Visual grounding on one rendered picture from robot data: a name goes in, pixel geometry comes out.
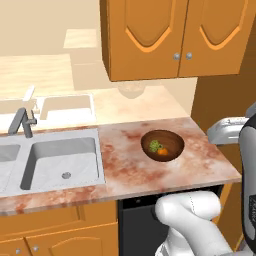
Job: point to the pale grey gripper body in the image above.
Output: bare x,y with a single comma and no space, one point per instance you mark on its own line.
225,131

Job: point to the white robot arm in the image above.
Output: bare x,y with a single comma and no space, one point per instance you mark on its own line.
190,220

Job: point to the brown wooden bowl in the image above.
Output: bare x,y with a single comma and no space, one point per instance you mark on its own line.
171,141

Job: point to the orange tangerine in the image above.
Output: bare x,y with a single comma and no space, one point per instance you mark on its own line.
163,152

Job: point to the green broccoli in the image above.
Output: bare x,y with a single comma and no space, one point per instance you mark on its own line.
154,145

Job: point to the orange narrow base cupboard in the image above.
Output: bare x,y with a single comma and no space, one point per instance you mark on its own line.
230,213

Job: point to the silver round cupboard knob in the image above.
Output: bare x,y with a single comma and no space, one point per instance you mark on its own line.
189,55
17,251
176,56
35,248

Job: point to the black dishwasher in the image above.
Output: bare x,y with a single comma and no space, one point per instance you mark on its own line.
136,226

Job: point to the grey double sink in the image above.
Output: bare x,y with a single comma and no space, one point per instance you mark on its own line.
60,163

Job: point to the orange base cupboard door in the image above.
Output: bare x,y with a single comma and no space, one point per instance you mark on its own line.
11,248
76,241

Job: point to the orange drawer front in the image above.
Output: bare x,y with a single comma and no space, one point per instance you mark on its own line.
50,218

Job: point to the grey metal tap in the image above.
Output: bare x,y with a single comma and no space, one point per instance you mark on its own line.
20,120

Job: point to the orange wall cupboard door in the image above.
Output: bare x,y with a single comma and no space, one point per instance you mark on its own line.
216,36
146,40

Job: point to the orange wall cupboard carcass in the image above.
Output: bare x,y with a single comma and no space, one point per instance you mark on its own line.
104,36

